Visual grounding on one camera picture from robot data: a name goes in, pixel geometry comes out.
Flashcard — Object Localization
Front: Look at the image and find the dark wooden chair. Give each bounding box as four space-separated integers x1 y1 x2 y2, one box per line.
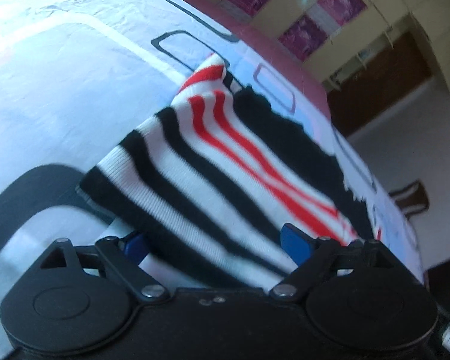
388 180 430 219

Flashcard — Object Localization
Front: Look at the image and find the patterned white blue bedsheet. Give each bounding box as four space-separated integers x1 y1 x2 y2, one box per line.
0 0 427 360

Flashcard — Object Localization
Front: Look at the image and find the pink bed cover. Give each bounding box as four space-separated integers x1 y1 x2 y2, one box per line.
184 0 331 118

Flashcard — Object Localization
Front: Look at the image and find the cream wardrobe with purple panels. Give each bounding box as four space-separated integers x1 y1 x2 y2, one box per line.
209 0 450 91

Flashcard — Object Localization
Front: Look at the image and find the dark wooden door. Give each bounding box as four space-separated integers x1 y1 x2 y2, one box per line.
328 32 433 137

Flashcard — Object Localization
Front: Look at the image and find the striped white black red garment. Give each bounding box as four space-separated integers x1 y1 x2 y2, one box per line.
79 55 382 289

